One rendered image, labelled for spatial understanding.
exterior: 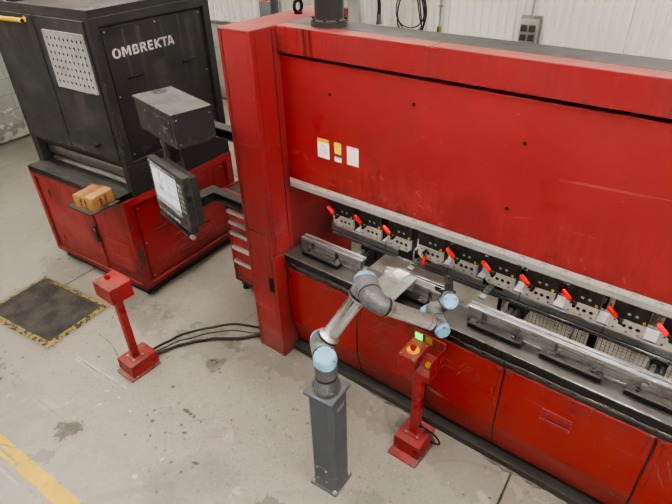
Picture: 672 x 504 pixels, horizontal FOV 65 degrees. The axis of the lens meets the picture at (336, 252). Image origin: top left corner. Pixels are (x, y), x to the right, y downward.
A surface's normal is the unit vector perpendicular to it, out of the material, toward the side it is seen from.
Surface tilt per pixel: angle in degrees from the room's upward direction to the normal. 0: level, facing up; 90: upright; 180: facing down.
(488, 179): 90
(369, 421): 0
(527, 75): 90
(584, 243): 90
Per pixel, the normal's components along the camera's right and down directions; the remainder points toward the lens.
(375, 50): -0.62, 0.45
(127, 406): -0.03, -0.83
